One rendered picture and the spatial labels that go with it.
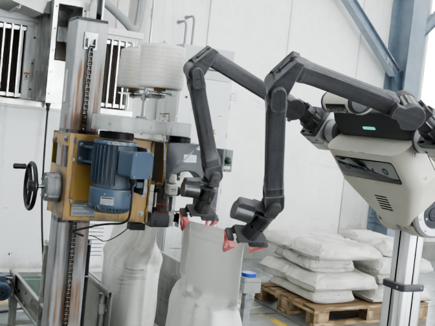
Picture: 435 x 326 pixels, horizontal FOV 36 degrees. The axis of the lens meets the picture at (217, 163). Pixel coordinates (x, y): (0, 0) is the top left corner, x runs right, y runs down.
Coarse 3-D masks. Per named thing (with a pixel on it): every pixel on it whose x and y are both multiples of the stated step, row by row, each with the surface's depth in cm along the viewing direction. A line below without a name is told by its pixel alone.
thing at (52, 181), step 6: (48, 174) 244; (54, 174) 245; (42, 180) 250; (48, 180) 242; (54, 180) 243; (60, 180) 244; (48, 186) 241; (54, 186) 242; (60, 186) 243; (42, 192) 249; (48, 192) 242; (54, 192) 243; (60, 192) 244; (42, 198) 248; (48, 198) 243; (54, 198) 244
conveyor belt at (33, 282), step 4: (24, 276) 414; (28, 276) 415; (32, 276) 416; (36, 276) 417; (40, 276) 418; (24, 280) 404; (28, 280) 406; (32, 280) 407; (36, 280) 407; (40, 280) 408; (28, 284) 397; (32, 284) 398; (36, 284) 398; (32, 288) 388; (36, 288) 388; (36, 292) 380
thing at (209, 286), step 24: (192, 240) 235; (216, 240) 226; (192, 264) 234; (216, 264) 225; (240, 264) 217; (192, 288) 233; (216, 288) 225; (168, 312) 247; (192, 312) 229; (216, 312) 222
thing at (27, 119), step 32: (0, 32) 493; (32, 32) 495; (128, 32) 525; (0, 64) 486; (128, 96) 532; (0, 128) 491; (32, 128) 502; (0, 160) 493; (32, 160) 504; (0, 192) 495; (32, 192) 506; (0, 224) 497; (32, 224) 508; (0, 256) 500; (32, 256) 511; (96, 256) 534
